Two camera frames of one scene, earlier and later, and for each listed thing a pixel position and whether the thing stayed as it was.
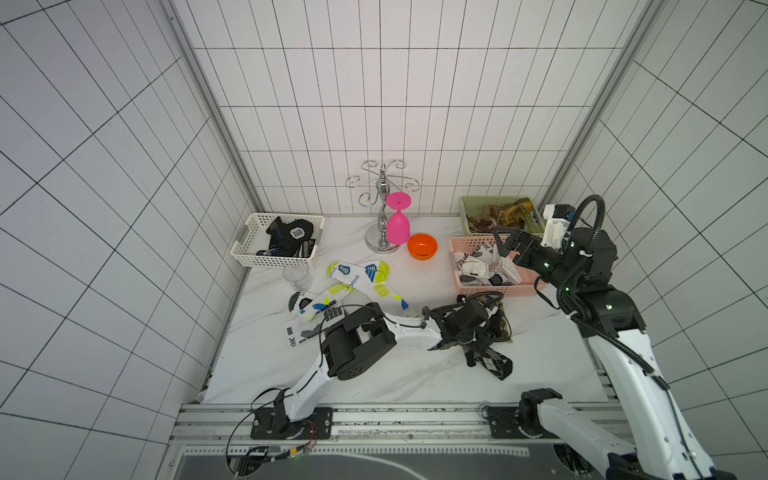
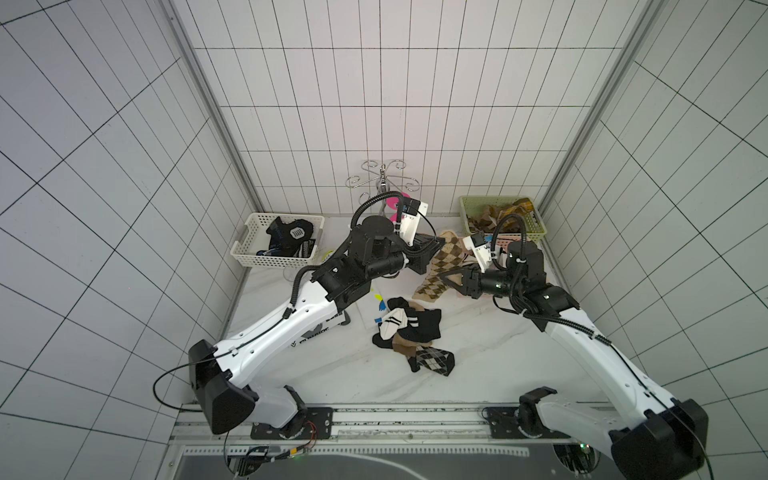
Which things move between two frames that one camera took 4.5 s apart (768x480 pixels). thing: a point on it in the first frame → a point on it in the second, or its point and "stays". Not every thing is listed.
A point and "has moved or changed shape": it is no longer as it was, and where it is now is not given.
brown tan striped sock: (485, 221) stays
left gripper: (482, 341) → (423, 250)
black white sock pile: (505, 324) has moved or changed shape
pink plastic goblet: (398, 227) stays
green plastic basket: (482, 213) stays
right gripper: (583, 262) → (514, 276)
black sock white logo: (291, 239) stays
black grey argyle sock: (494, 362) → (434, 360)
